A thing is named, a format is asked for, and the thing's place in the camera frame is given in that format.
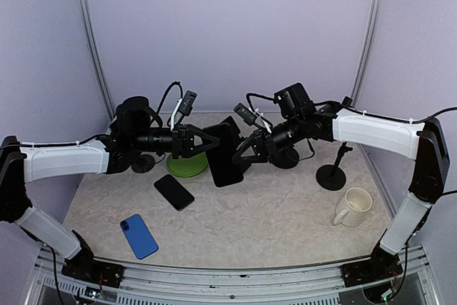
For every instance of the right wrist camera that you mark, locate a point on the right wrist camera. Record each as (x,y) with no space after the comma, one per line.
(254,118)

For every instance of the left aluminium frame post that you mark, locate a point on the left aluminium frame post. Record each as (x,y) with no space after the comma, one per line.
(101,81)

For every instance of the aluminium frame post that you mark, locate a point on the aluminium frame post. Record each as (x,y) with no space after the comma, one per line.
(369,39)
(101,81)

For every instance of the front aluminium rail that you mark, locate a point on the front aluminium rail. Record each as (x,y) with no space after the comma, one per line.
(152,284)

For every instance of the black phone purple edge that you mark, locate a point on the black phone purple edge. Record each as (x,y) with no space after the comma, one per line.
(174,192)

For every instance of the cream ceramic mug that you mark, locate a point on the cream ceramic mug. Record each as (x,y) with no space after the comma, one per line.
(352,208)

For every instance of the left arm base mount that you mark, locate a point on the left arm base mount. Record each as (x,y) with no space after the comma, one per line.
(86,268)

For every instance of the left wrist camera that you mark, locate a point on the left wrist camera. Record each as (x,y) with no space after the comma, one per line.
(183,106)

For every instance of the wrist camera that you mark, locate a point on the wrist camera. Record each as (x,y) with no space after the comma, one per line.
(254,118)
(183,106)

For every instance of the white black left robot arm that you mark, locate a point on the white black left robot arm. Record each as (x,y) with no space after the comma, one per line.
(136,129)

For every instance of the black round-base clamp stand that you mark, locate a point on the black round-base clamp stand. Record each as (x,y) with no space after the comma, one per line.
(289,158)

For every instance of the right aluminium frame post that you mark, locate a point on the right aluminium frame post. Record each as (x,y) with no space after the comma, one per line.
(369,39)

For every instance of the black tall round-base stand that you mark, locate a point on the black tall round-base stand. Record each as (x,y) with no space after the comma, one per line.
(331,176)

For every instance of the green plate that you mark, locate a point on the green plate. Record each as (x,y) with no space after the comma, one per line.
(187,167)

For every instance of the black phone teal case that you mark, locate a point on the black phone teal case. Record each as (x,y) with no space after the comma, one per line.
(223,171)

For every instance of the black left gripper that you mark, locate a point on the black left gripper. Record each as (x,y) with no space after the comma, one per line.
(183,137)

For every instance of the blue phone face down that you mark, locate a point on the blue phone face down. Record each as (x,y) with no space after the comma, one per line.
(139,237)

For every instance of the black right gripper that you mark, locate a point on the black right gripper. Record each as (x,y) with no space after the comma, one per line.
(268,146)

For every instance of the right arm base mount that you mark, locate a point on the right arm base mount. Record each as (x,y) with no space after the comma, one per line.
(380,265)

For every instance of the black folding phone stand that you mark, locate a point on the black folding phone stand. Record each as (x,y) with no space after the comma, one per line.
(235,130)

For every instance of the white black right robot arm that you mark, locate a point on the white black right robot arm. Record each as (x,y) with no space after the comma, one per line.
(419,140)

